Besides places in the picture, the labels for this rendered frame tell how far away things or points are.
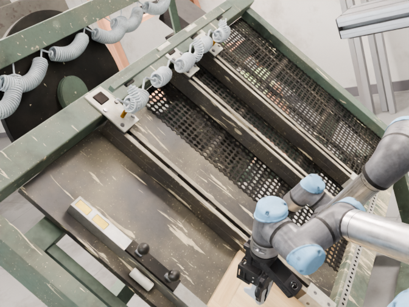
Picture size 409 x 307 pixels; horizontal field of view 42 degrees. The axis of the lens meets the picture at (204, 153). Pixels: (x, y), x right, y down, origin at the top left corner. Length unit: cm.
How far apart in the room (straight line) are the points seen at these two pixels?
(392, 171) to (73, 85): 152
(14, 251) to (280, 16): 553
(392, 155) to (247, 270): 52
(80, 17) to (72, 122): 91
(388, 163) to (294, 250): 49
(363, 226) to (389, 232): 7
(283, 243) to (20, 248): 74
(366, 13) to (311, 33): 547
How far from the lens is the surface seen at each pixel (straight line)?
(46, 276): 155
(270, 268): 135
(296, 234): 121
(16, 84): 225
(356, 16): 113
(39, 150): 171
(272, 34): 320
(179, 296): 171
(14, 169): 164
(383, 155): 157
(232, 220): 196
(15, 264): 160
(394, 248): 111
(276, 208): 123
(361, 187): 162
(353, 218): 120
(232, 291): 187
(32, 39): 240
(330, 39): 653
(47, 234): 172
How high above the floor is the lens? 226
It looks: 20 degrees down
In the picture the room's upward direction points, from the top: 22 degrees counter-clockwise
